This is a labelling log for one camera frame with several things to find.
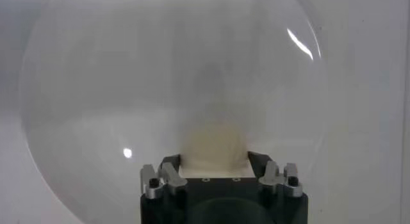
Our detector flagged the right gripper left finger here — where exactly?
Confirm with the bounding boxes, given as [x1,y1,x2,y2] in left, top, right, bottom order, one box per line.
[140,154,188,200]

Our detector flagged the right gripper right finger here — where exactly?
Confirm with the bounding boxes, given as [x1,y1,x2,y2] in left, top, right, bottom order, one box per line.
[247,150,304,199]

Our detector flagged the white steamed baozi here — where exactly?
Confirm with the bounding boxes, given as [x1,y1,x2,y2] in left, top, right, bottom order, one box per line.
[179,121,254,178]

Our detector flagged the white round plate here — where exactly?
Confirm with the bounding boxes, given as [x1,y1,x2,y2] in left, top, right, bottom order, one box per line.
[19,0,329,224]

